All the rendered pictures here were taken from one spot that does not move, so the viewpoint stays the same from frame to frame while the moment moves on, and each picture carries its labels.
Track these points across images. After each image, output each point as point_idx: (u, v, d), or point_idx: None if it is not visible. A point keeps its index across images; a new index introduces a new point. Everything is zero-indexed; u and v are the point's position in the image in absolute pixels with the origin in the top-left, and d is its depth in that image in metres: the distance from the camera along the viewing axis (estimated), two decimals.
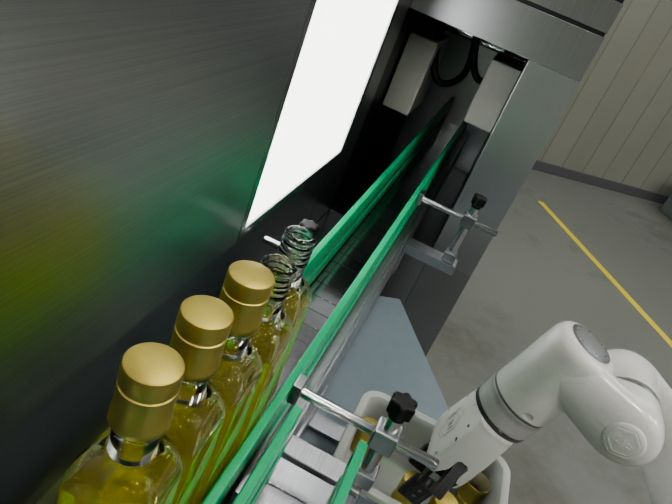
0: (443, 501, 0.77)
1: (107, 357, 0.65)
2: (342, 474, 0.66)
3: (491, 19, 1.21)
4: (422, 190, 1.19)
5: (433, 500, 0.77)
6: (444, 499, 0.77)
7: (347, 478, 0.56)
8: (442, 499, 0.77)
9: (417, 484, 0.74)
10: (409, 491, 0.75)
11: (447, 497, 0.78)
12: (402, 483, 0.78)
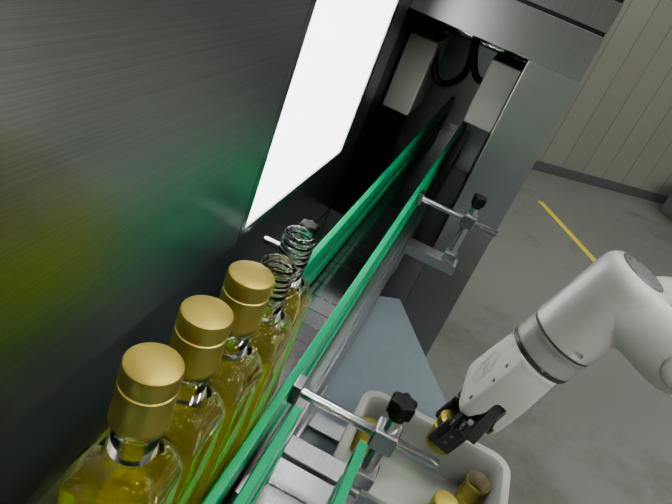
0: (443, 501, 0.77)
1: (107, 357, 0.65)
2: (342, 474, 0.66)
3: (491, 19, 1.21)
4: (422, 190, 1.19)
5: (433, 500, 0.77)
6: (444, 499, 0.77)
7: (347, 478, 0.56)
8: (442, 499, 0.77)
9: (449, 429, 0.70)
10: (440, 437, 0.71)
11: (447, 497, 0.78)
12: (439, 421, 0.73)
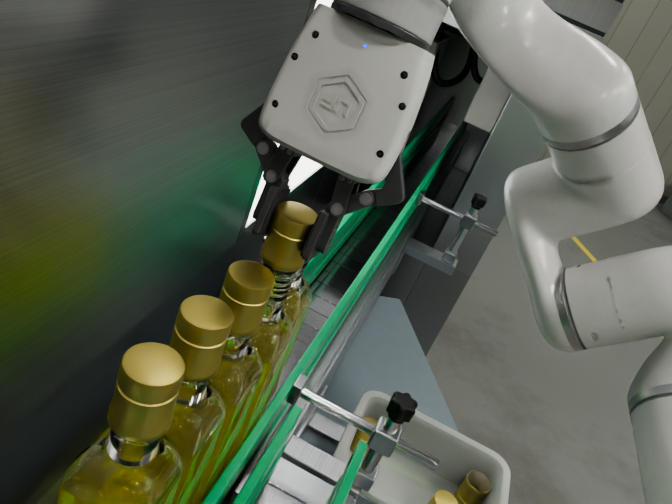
0: (443, 501, 0.77)
1: (107, 357, 0.65)
2: (342, 474, 0.66)
3: None
4: (422, 190, 1.19)
5: (433, 500, 0.77)
6: (444, 499, 0.77)
7: (347, 478, 0.56)
8: (442, 499, 0.77)
9: (334, 222, 0.45)
10: (328, 242, 0.45)
11: (447, 497, 0.78)
12: (299, 231, 0.45)
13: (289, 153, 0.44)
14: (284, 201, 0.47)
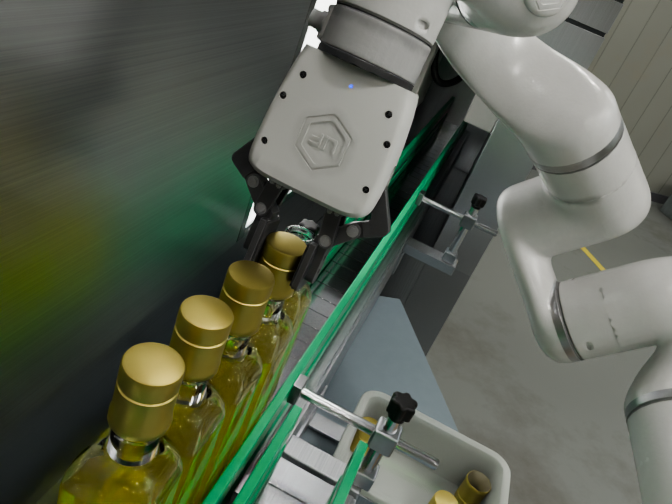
0: (443, 501, 0.77)
1: (107, 357, 0.65)
2: (342, 474, 0.66)
3: None
4: (422, 190, 1.19)
5: (433, 500, 0.77)
6: (444, 499, 0.77)
7: (347, 478, 0.56)
8: (442, 499, 0.77)
9: (322, 253, 0.46)
10: (316, 272, 0.47)
11: (447, 497, 0.78)
12: (288, 262, 0.46)
13: (278, 187, 0.46)
14: (274, 232, 0.48)
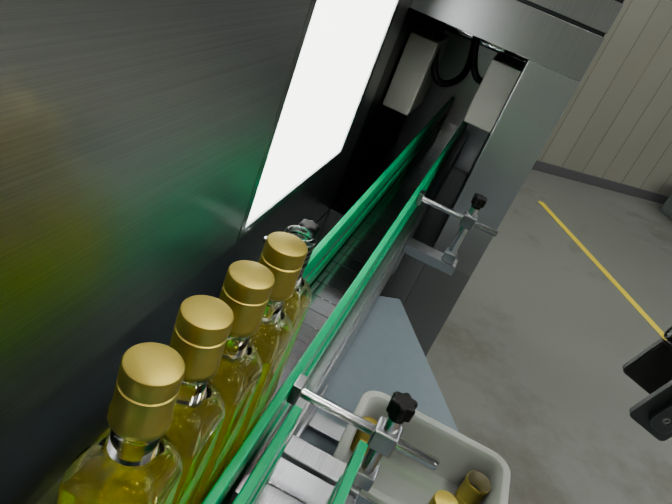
0: (443, 501, 0.77)
1: (107, 357, 0.65)
2: (342, 474, 0.66)
3: (491, 19, 1.21)
4: (422, 190, 1.19)
5: (433, 500, 0.77)
6: (444, 499, 0.77)
7: (347, 478, 0.56)
8: (442, 499, 0.77)
9: None
10: (659, 413, 0.42)
11: (447, 497, 0.78)
12: (288, 262, 0.46)
13: None
14: (274, 232, 0.48)
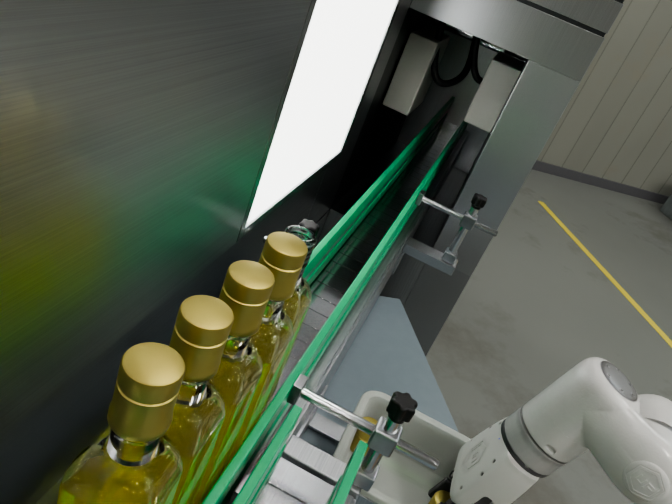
0: (443, 501, 0.77)
1: (107, 357, 0.65)
2: (342, 474, 0.66)
3: (491, 19, 1.21)
4: (422, 190, 1.19)
5: (433, 500, 0.77)
6: (444, 499, 0.77)
7: (347, 478, 0.56)
8: (442, 499, 0.77)
9: None
10: None
11: (447, 497, 0.78)
12: (288, 262, 0.46)
13: None
14: (274, 232, 0.48)
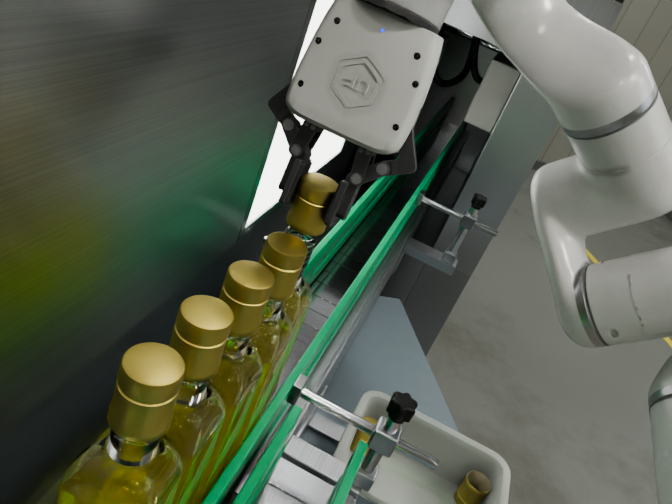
0: (323, 184, 0.51)
1: (107, 357, 0.65)
2: (342, 474, 0.66)
3: None
4: (422, 190, 1.19)
5: (320, 194, 0.50)
6: (319, 182, 0.51)
7: (347, 478, 0.56)
8: (320, 184, 0.51)
9: (353, 191, 0.50)
10: (347, 209, 0.50)
11: (314, 178, 0.51)
12: (288, 262, 0.46)
13: (312, 128, 0.49)
14: (274, 232, 0.48)
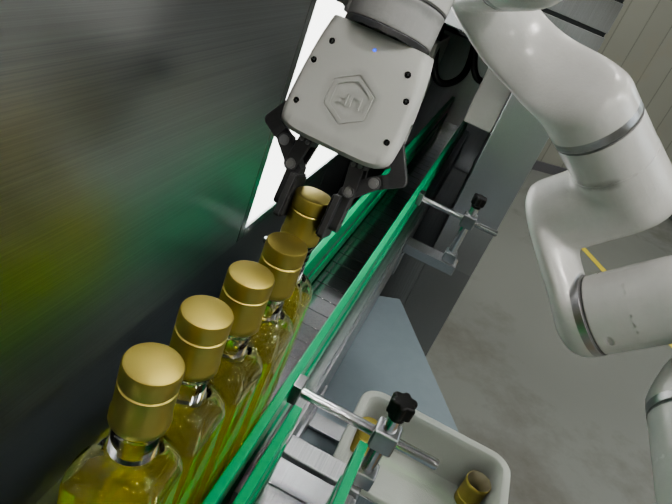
0: (316, 197, 0.52)
1: (107, 357, 0.65)
2: (342, 474, 0.66)
3: None
4: (422, 190, 1.19)
5: (313, 206, 0.51)
6: (313, 195, 0.52)
7: (347, 478, 0.56)
8: (313, 197, 0.52)
9: (345, 204, 0.52)
10: (340, 221, 0.52)
11: (308, 191, 0.53)
12: (288, 262, 0.46)
13: (307, 143, 0.51)
14: (274, 232, 0.48)
